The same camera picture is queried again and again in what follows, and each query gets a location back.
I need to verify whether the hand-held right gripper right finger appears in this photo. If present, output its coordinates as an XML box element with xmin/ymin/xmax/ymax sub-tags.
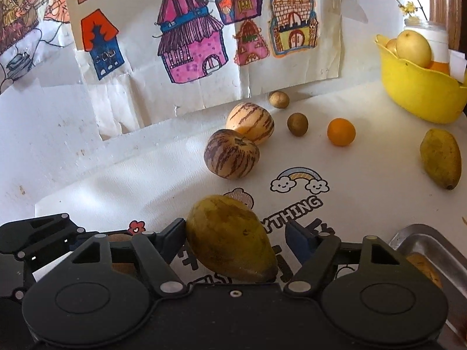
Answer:
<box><xmin>284</xmin><ymin>220</ymin><xmax>402</xmax><ymax>298</ymax></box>

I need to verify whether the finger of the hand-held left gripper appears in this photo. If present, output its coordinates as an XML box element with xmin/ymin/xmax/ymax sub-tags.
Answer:
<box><xmin>0</xmin><ymin>213</ymin><xmax>87</xmax><ymax>261</ymax></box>
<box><xmin>9</xmin><ymin>259</ymin><xmax>38</xmax><ymax>300</ymax></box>

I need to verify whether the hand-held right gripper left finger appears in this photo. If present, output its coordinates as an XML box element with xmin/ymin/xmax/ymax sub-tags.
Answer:
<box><xmin>69</xmin><ymin>219</ymin><xmax>187</xmax><ymax>298</ymax></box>

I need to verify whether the large yellow-green mango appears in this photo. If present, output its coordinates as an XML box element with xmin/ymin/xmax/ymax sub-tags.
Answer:
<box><xmin>186</xmin><ymin>195</ymin><xmax>280</xmax><ymax>284</ymax></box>

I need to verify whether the small orange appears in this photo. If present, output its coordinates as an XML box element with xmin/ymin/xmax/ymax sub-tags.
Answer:
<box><xmin>327</xmin><ymin>117</ymin><xmax>357</xmax><ymax>147</ymax></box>

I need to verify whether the clear tray with fruits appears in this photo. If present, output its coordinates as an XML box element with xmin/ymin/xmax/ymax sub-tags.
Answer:
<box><xmin>388</xmin><ymin>224</ymin><xmax>467</xmax><ymax>350</ymax></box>

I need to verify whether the purple striped pepino melon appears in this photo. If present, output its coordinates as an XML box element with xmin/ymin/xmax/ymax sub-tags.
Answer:
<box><xmin>203</xmin><ymin>129</ymin><xmax>261</xmax><ymax>180</ymax></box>

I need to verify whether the small brown round fruit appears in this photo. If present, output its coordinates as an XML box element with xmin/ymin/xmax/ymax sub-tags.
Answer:
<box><xmin>287</xmin><ymin>113</ymin><xmax>309</xmax><ymax>137</ymax></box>
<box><xmin>269</xmin><ymin>91</ymin><xmax>290</xmax><ymax>109</ymax></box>

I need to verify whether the yellow-brown fruit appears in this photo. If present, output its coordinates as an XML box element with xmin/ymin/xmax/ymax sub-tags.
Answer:
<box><xmin>406</xmin><ymin>254</ymin><xmax>443</xmax><ymax>289</ymax></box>

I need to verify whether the pale striped pepino melon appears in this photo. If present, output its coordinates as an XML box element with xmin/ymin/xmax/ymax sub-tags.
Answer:
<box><xmin>226</xmin><ymin>101</ymin><xmax>274</xmax><ymax>146</ymax></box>

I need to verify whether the slim yellow-green mango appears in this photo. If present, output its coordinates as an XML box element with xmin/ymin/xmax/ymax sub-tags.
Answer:
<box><xmin>419</xmin><ymin>128</ymin><xmax>462</xmax><ymax>190</ymax></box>

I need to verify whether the yellow plastic bowl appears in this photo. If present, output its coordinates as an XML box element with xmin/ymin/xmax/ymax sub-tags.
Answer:
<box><xmin>374</xmin><ymin>34</ymin><xmax>467</xmax><ymax>124</ymax></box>

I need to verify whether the colourful houses drawing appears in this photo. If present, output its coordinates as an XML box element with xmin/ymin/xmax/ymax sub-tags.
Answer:
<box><xmin>60</xmin><ymin>0</ymin><xmax>344</xmax><ymax>143</ymax></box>

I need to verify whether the orange in yellow bowl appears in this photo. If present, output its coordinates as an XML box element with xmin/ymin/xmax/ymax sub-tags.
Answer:
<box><xmin>426</xmin><ymin>60</ymin><xmax>449</xmax><ymax>76</ymax></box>

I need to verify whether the large yellow pear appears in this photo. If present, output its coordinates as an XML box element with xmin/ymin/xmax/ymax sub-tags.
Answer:
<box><xmin>395</xmin><ymin>30</ymin><xmax>433</xmax><ymax>68</ymax></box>

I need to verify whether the orange sketch drawing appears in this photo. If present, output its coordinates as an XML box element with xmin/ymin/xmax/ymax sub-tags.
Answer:
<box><xmin>0</xmin><ymin>0</ymin><xmax>75</xmax><ymax>96</ymax></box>

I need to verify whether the small white box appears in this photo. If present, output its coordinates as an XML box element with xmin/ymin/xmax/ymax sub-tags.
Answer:
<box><xmin>448</xmin><ymin>49</ymin><xmax>467</xmax><ymax>85</ymax></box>

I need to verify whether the white jar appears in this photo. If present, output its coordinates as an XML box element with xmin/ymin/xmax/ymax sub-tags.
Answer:
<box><xmin>404</xmin><ymin>19</ymin><xmax>448</xmax><ymax>62</ymax></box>

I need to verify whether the wooden post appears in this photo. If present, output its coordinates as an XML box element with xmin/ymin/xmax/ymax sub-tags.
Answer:
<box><xmin>426</xmin><ymin>0</ymin><xmax>463</xmax><ymax>50</ymax></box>

